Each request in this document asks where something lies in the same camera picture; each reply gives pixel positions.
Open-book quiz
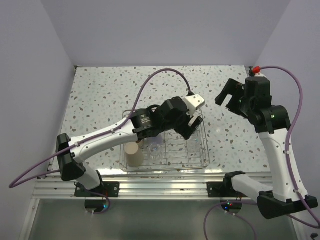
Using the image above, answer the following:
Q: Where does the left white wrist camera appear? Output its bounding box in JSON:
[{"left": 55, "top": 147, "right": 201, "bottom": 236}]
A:
[{"left": 182, "top": 94, "right": 206, "bottom": 117}]

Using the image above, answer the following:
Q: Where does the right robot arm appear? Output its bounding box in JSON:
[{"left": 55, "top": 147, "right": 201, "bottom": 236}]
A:
[{"left": 215, "top": 76, "right": 318, "bottom": 220}]

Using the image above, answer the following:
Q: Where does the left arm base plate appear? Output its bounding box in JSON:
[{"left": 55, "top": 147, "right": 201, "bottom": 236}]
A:
[{"left": 74, "top": 181, "right": 120, "bottom": 198}]

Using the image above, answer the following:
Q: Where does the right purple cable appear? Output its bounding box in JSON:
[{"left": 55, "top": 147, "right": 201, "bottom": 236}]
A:
[{"left": 203, "top": 65, "right": 320, "bottom": 240}]

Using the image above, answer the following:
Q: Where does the purple cable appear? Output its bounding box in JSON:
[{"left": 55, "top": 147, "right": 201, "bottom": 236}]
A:
[
  {"left": 8, "top": 68, "right": 196, "bottom": 189},
  {"left": 203, "top": 65, "right": 320, "bottom": 240}
]

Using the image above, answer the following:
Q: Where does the small clear glass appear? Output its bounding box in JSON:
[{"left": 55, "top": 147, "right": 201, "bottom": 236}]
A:
[{"left": 187, "top": 135, "right": 202, "bottom": 156}]

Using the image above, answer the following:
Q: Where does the tall beige cup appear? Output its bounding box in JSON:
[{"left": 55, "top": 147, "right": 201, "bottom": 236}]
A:
[{"left": 124, "top": 142, "right": 144, "bottom": 168}]

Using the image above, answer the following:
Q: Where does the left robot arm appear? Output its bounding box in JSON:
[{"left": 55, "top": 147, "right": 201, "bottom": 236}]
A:
[{"left": 56, "top": 94, "right": 205, "bottom": 197}]

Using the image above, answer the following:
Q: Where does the large clear glass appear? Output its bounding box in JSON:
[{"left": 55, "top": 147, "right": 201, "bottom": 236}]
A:
[{"left": 147, "top": 142, "right": 164, "bottom": 161}]

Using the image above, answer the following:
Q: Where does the steel cup with cork band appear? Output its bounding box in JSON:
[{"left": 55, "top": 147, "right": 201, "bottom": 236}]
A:
[{"left": 136, "top": 139, "right": 145, "bottom": 149}]

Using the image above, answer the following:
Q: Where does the wire dish rack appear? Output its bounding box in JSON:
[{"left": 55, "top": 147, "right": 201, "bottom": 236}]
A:
[{"left": 119, "top": 122, "right": 210, "bottom": 173}]

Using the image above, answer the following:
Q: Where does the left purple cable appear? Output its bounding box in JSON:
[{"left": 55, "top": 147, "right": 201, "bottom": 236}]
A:
[{"left": 8, "top": 68, "right": 196, "bottom": 189}]

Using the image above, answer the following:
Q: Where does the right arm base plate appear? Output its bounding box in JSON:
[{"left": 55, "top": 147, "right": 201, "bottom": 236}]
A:
[{"left": 206, "top": 181, "right": 247, "bottom": 198}]

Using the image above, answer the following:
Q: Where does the aluminium rail frame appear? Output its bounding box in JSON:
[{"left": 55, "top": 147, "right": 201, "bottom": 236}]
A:
[{"left": 19, "top": 65, "right": 301, "bottom": 240}]

